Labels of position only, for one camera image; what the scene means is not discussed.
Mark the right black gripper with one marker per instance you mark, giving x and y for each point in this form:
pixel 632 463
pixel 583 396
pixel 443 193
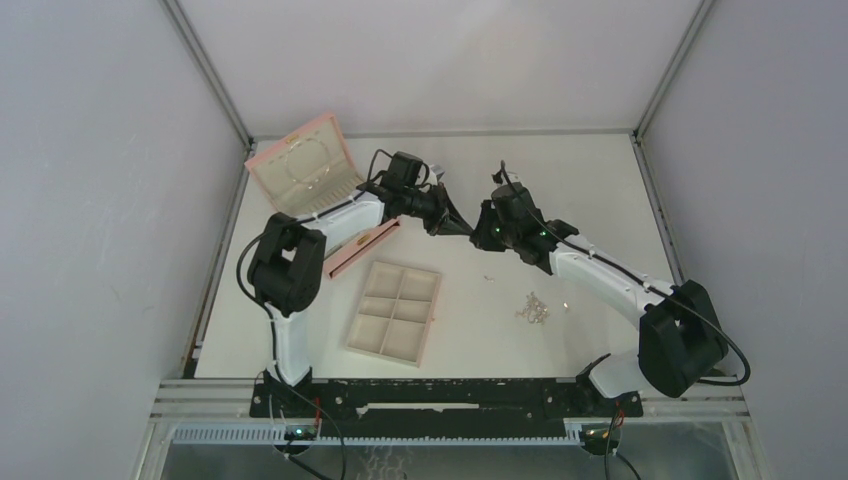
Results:
pixel 480 236

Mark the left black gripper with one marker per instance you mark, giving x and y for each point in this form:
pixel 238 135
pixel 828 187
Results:
pixel 445 219

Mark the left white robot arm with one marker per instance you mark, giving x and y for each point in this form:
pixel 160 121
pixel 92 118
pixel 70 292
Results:
pixel 281 269

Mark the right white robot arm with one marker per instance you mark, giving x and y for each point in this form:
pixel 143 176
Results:
pixel 679 336

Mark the pink jewelry box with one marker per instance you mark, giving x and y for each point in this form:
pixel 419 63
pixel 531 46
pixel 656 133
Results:
pixel 310 173

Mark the beige six-compartment tray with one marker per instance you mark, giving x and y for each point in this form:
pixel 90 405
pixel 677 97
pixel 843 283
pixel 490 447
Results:
pixel 394 314

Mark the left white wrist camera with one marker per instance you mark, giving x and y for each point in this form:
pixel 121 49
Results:
pixel 434 174

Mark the black mounting base plate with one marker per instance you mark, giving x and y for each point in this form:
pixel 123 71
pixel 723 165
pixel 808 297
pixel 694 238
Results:
pixel 440 409

